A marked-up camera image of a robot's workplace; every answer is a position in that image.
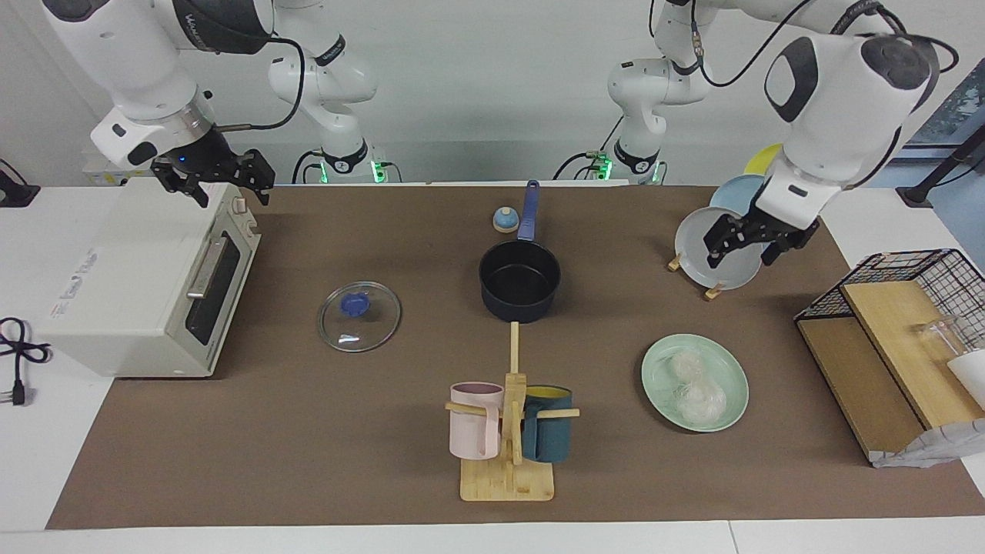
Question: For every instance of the white cup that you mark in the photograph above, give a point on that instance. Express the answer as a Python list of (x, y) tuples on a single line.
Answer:
[(971, 377)]

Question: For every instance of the dark blue saucepan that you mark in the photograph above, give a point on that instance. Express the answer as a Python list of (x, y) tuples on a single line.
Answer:
[(519, 308)]

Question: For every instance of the black table clamp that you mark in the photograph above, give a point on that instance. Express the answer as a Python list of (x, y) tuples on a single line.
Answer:
[(17, 194)]

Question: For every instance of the small blue round timer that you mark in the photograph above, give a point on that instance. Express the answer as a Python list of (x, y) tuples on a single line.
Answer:
[(506, 223)]

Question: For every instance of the beige toaster oven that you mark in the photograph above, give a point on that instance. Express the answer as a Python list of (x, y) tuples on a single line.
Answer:
[(123, 277)]

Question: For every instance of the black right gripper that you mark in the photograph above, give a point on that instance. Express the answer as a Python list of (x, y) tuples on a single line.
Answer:
[(200, 158)]

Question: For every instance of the light green plate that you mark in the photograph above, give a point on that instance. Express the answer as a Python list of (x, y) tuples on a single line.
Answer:
[(731, 369)]

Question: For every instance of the grey plate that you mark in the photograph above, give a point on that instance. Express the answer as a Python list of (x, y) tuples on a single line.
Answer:
[(692, 246)]

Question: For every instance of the yellow plate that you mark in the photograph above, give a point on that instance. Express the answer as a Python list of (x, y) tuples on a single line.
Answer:
[(763, 158)]

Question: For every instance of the black stand leg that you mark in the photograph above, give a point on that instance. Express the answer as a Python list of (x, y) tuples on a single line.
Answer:
[(919, 192)]

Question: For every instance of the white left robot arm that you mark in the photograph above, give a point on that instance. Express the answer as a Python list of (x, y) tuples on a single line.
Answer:
[(839, 115)]

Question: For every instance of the dark teal mug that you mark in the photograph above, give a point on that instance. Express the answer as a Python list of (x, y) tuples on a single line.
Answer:
[(548, 438)]

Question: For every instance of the brown table mat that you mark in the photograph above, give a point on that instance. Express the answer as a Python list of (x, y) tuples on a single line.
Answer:
[(346, 431)]

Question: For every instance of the pink mug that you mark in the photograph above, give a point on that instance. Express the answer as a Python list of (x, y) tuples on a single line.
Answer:
[(475, 431)]

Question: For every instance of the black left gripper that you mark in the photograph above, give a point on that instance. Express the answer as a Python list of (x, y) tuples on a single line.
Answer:
[(777, 223)]

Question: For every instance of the wooden plate rack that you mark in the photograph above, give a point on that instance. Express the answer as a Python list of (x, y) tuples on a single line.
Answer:
[(714, 292)]

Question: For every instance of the window pane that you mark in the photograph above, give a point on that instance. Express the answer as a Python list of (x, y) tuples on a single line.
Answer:
[(962, 108)]

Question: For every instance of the wooden mug tree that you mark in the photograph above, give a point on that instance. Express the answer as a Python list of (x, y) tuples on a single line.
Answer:
[(508, 481)]

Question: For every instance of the glass lid blue knob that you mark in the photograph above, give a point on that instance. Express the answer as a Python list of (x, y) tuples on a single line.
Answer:
[(377, 327)]

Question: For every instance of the wooden two-tier shelf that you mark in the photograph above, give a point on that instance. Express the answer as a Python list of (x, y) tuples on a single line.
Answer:
[(893, 338)]

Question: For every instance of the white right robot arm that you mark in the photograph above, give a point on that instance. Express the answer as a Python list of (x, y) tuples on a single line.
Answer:
[(138, 54)]

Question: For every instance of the light blue plate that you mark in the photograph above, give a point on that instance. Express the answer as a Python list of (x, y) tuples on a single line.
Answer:
[(739, 196)]

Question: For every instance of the clear glass cup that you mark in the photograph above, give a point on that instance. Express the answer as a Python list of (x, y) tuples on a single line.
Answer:
[(939, 335)]

